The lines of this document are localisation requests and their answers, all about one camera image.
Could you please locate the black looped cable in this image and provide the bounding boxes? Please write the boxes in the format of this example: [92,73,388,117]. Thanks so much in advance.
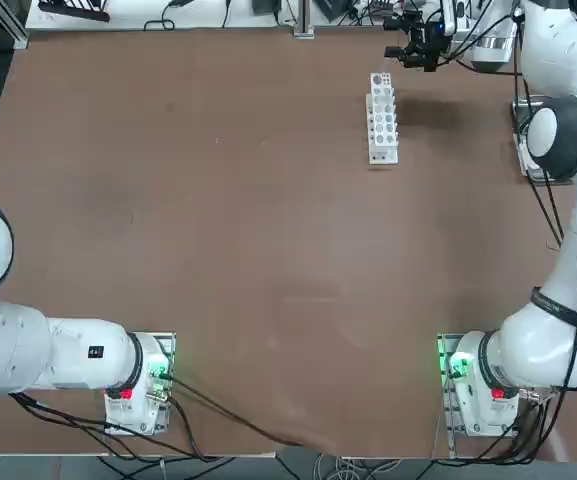
[143,0,193,32]

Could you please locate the aluminium post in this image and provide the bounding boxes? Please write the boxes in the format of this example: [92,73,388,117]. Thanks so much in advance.
[292,0,316,40]

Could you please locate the white test tube rack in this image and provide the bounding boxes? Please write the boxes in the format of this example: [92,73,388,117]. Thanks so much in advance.
[365,72,401,167]

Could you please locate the ribbed black power adapter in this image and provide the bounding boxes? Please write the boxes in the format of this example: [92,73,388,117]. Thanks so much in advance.
[315,0,355,22]

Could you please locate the wire gauze ceramic centre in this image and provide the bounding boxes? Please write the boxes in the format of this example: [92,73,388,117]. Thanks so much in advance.
[516,134,539,174]

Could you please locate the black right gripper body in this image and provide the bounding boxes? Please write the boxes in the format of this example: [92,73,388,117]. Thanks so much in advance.
[407,22,453,72]

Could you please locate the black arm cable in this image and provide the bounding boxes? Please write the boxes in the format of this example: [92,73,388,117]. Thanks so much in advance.
[525,172,567,249]
[542,177,567,239]

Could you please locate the white cable bundle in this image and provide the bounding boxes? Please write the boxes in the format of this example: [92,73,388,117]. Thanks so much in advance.
[312,452,402,480]

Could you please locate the steel tray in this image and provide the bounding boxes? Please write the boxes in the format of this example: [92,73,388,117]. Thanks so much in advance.
[511,97,577,187]

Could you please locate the black floor cable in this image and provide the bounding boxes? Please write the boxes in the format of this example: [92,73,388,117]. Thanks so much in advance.
[10,392,219,464]

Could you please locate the black left base cable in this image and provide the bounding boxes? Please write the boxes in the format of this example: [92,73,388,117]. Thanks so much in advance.
[160,372,305,448]

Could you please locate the aluminium frame rail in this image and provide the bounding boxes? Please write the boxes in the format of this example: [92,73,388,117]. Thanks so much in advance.
[0,0,30,50]

